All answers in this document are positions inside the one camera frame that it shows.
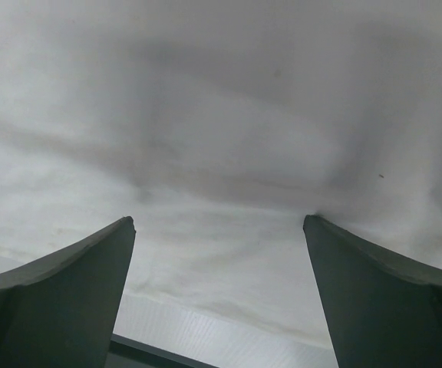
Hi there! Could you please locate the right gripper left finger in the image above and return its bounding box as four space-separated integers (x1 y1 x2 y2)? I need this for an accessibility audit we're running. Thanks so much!
0 216 135 367

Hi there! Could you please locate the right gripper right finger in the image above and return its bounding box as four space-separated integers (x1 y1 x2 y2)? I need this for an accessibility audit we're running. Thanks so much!
303 215 442 367

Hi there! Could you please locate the cream white t shirt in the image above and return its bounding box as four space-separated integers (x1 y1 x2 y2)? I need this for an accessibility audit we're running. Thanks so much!
0 1 442 347

